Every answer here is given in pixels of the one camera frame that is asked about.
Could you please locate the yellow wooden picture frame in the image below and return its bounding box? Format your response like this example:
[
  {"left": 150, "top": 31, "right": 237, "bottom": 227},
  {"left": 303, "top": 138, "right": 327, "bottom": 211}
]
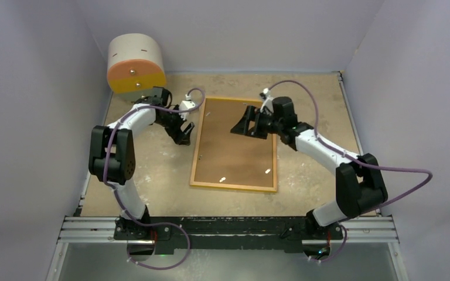
[{"left": 189, "top": 96, "right": 278, "bottom": 194}]

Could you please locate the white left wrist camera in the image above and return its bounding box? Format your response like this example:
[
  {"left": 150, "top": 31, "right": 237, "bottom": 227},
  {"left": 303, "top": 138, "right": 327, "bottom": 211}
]
[{"left": 179, "top": 100, "right": 196, "bottom": 115}]

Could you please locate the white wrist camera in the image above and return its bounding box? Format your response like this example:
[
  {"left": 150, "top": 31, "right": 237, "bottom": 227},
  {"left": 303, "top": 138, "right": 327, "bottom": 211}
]
[
  {"left": 179, "top": 100, "right": 196, "bottom": 115},
  {"left": 260, "top": 88, "right": 271, "bottom": 101}
]

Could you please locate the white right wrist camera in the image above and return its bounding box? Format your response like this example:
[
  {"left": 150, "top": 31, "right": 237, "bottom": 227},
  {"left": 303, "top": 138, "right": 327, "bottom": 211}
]
[{"left": 260, "top": 88, "right": 271, "bottom": 101}]

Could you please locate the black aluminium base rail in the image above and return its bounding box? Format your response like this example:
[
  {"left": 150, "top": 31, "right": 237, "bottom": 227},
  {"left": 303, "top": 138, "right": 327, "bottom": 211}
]
[{"left": 58, "top": 216, "right": 398, "bottom": 256}]

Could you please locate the brown frame backing board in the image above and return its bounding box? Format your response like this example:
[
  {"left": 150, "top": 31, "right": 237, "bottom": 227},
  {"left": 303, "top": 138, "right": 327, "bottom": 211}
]
[{"left": 194, "top": 100, "right": 275, "bottom": 188}]

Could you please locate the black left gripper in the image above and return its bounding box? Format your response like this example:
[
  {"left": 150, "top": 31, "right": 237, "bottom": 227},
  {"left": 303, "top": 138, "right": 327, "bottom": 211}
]
[{"left": 156, "top": 105, "right": 194, "bottom": 145}]

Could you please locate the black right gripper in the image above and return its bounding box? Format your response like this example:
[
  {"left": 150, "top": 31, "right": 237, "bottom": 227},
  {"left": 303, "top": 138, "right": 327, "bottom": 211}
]
[{"left": 232, "top": 105, "right": 284, "bottom": 140}]

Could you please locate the white orange yellow drawer cabinet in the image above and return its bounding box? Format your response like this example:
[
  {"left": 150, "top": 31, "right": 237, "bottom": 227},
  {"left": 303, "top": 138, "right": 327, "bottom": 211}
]
[{"left": 106, "top": 33, "right": 166, "bottom": 102}]

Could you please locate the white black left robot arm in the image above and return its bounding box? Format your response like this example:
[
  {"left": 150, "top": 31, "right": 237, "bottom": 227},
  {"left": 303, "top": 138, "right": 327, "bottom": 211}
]
[{"left": 88, "top": 87, "right": 202, "bottom": 239}]

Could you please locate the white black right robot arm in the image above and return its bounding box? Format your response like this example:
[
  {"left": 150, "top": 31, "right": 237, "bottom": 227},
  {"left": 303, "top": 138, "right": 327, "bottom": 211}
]
[{"left": 230, "top": 97, "right": 388, "bottom": 238}]

